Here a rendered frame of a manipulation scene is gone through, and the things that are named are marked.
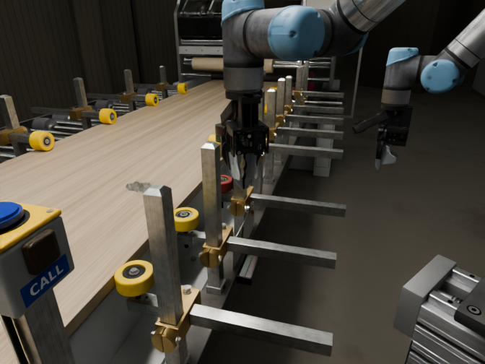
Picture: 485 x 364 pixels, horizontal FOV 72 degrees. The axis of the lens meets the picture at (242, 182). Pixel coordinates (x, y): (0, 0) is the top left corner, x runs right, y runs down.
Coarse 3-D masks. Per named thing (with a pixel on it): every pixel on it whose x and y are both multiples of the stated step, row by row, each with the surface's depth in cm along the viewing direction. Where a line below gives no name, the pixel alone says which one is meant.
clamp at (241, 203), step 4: (248, 188) 116; (252, 188) 116; (248, 192) 113; (252, 192) 116; (232, 196) 110; (248, 196) 111; (232, 200) 109; (236, 200) 108; (240, 200) 108; (244, 200) 108; (248, 200) 112; (232, 204) 107; (236, 204) 107; (240, 204) 106; (244, 204) 108; (248, 204) 112; (228, 208) 109; (232, 208) 107; (236, 208) 108; (240, 208) 107; (244, 208) 108; (232, 212) 108; (236, 212) 108; (240, 212) 107; (244, 212) 109
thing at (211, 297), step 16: (304, 112) 290; (304, 128) 273; (288, 160) 193; (272, 192) 151; (256, 208) 137; (256, 224) 127; (240, 256) 109; (224, 272) 102; (208, 288) 93; (224, 288) 95; (208, 304) 90; (224, 304) 91; (192, 336) 81; (208, 336) 81; (192, 352) 77; (208, 352) 81
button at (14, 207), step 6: (0, 204) 30; (6, 204) 30; (12, 204) 30; (18, 204) 30; (0, 210) 29; (6, 210) 29; (12, 210) 29; (18, 210) 29; (0, 216) 28; (6, 216) 28; (12, 216) 28; (18, 216) 29; (0, 222) 27; (6, 222) 28; (12, 222) 28; (0, 228) 28
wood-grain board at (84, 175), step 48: (192, 96) 255; (96, 144) 150; (144, 144) 150; (192, 144) 150; (0, 192) 106; (48, 192) 106; (96, 192) 106; (192, 192) 107; (96, 240) 82; (144, 240) 82; (96, 288) 67; (0, 336) 57
